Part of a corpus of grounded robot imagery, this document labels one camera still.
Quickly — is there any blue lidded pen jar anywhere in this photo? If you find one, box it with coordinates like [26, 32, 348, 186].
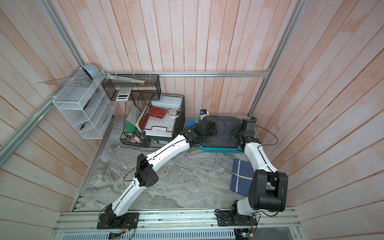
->
[186, 120, 198, 128]

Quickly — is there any navy blue pillowcase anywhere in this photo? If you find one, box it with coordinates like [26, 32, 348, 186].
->
[230, 159, 255, 196]

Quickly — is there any black wire desk organizer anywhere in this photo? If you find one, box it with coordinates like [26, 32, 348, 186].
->
[120, 91, 185, 148]

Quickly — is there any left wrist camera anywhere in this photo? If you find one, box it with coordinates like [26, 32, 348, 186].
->
[199, 109, 209, 122]

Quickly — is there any white calculator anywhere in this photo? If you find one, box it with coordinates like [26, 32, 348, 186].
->
[116, 87, 132, 102]

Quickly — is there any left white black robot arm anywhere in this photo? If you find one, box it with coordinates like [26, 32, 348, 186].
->
[98, 116, 217, 229]

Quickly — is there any green book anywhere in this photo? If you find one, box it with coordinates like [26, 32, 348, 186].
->
[124, 121, 137, 133]

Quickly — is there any white wire wall shelf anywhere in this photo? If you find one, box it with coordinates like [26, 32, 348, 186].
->
[53, 69, 117, 140]

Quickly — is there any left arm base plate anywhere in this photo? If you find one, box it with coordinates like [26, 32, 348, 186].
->
[97, 213, 139, 230]

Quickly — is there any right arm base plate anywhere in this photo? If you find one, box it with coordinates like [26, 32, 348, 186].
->
[214, 209, 258, 227]

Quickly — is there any teal plastic basket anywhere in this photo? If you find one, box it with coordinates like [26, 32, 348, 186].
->
[200, 146, 243, 154]

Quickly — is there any white plastic box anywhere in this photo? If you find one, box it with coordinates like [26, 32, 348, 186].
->
[151, 96, 183, 109]

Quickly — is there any black wire hanging basket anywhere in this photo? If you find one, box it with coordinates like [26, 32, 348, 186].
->
[101, 73, 162, 101]

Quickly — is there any small round grey clock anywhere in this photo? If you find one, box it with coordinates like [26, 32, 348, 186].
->
[81, 64, 100, 80]

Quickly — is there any red wallet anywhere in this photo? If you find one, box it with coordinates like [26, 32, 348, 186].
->
[148, 107, 168, 119]

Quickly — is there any clear set square ruler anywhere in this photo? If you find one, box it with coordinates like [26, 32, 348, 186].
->
[105, 74, 146, 84]

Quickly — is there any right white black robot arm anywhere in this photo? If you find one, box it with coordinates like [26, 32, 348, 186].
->
[231, 119, 289, 223]

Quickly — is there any aluminium front rail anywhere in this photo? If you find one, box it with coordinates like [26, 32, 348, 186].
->
[53, 208, 301, 233]

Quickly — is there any clear triangle ruler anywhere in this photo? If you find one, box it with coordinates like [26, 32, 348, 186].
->
[38, 76, 90, 87]

